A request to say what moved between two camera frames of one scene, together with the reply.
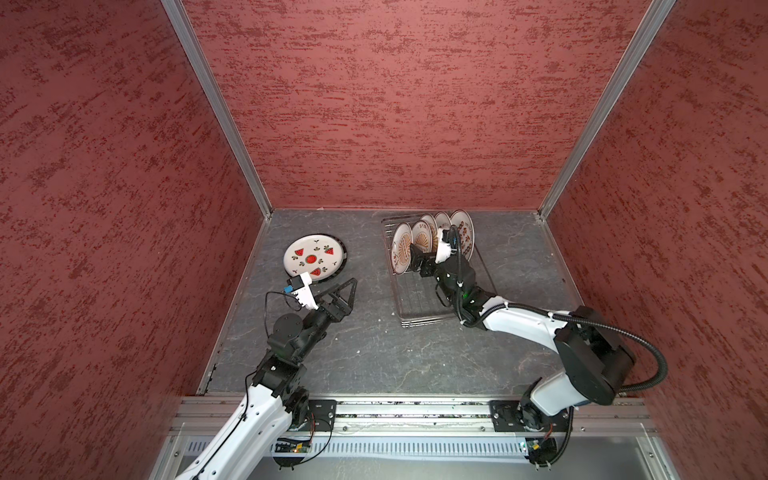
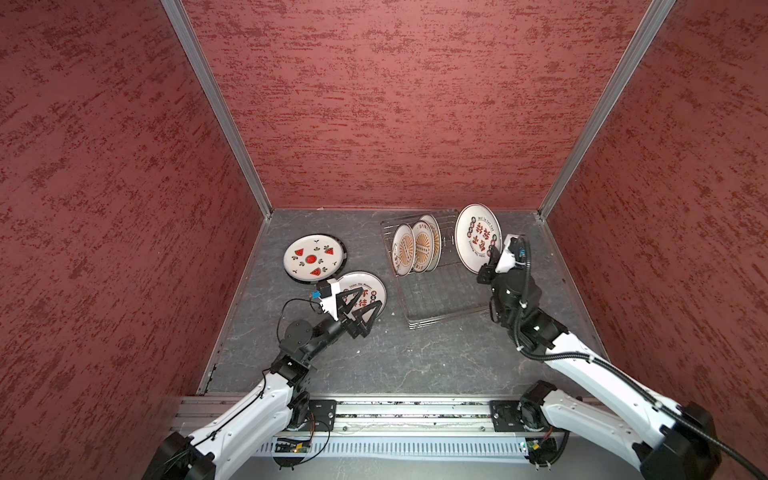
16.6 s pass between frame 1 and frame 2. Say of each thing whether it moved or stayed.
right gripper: moved
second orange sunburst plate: stayed
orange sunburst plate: stayed
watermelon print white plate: stayed
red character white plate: moved
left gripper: moved
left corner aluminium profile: stayed
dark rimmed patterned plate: stayed
